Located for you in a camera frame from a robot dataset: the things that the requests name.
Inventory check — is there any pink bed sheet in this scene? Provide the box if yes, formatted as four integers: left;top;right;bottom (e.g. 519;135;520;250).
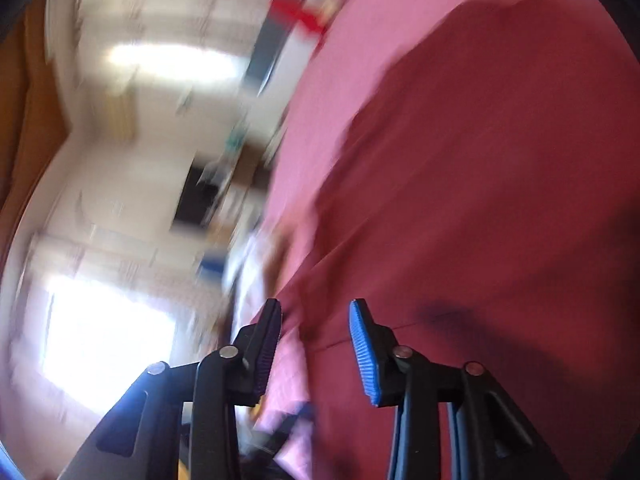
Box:
250;0;591;480

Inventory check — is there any dark red cloth garment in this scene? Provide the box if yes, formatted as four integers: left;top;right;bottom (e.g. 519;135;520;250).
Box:
260;0;640;480

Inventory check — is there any brown wooden door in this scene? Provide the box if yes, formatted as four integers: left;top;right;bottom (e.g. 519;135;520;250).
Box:
0;7;71;211

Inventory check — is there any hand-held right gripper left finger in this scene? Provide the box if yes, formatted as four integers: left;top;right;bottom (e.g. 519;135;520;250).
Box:
56;298;284;480

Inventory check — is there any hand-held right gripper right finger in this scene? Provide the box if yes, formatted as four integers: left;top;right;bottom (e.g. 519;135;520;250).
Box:
348;298;571;480

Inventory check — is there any red and white object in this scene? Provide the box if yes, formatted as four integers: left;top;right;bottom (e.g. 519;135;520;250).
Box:
270;0;346;36

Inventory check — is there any black dark object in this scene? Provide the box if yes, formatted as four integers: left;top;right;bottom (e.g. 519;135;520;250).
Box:
170;162;223;228

